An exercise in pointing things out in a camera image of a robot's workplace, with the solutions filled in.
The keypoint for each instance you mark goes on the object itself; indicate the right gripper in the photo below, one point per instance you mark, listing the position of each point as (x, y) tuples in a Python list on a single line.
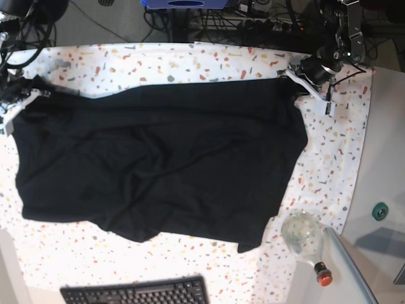
[(15, 91)]

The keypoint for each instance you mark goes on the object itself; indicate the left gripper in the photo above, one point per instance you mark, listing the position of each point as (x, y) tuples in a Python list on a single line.
[(316, 70)]

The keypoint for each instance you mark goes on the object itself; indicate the black t-shirt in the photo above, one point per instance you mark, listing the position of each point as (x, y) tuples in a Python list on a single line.
[(210, 160)]

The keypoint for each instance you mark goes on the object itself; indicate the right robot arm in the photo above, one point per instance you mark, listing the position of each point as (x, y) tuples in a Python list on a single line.
[(23, 23)]

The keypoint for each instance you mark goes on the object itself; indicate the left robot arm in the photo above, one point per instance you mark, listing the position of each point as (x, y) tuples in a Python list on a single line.
[(343, 42)]

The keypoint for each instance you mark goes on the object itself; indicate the black power strip red light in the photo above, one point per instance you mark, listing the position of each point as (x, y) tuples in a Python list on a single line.
[(274, 25)]

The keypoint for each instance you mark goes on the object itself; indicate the green tape roll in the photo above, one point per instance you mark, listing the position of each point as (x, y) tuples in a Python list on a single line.
[(380, 211)]

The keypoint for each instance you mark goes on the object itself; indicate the blue box with oval hole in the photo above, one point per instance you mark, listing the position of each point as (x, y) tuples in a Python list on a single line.
[(179, 4)]

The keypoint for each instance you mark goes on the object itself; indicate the clear plastic bottle orange cap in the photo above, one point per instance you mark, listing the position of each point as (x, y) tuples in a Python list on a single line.
[(304, 237)]

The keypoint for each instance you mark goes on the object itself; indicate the grey laptop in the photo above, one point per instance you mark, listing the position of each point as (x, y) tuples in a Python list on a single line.
[(355, 279)]

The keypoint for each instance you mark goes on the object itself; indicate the black computer keyboard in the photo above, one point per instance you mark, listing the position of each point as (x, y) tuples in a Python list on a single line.
[(182, 290)]

